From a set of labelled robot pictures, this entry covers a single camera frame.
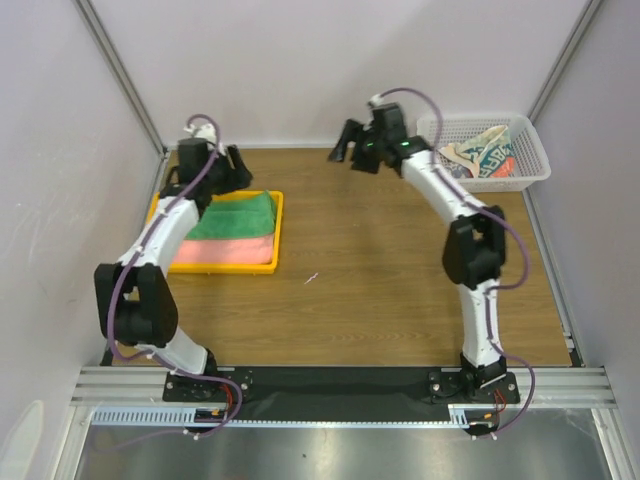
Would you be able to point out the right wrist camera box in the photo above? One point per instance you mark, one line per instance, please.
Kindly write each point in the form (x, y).
(376, 101)

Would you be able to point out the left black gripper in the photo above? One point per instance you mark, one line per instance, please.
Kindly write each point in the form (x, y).
(238, 177)

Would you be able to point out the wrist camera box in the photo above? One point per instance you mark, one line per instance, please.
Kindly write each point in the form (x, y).
(206, 131)
(376, 101)

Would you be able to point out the aluminium frame rail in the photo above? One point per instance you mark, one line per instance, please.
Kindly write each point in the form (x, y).
(547, 386)

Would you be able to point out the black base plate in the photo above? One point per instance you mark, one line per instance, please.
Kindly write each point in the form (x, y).
(360, 394)

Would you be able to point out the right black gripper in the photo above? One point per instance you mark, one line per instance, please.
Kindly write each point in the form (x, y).
(363, 148)

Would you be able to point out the white plastic basket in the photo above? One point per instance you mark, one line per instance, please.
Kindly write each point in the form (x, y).
(531, 162)

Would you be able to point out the pink towel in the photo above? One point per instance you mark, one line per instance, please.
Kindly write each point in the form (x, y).
(244, 251)

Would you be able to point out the green towel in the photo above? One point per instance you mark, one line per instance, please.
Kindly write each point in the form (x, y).
(251, 217)

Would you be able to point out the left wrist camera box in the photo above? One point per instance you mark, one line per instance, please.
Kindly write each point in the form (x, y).
(206, 131)

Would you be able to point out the patterned white cloth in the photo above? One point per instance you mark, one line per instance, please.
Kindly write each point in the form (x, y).
(489, 154)

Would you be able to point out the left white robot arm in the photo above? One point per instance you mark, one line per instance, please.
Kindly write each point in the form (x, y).
(135, 305)

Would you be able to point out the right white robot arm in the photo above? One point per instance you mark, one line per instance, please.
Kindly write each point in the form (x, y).
(475, 247)

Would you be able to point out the yellow plastic tray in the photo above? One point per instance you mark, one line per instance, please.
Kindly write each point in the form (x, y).
(254, 269)

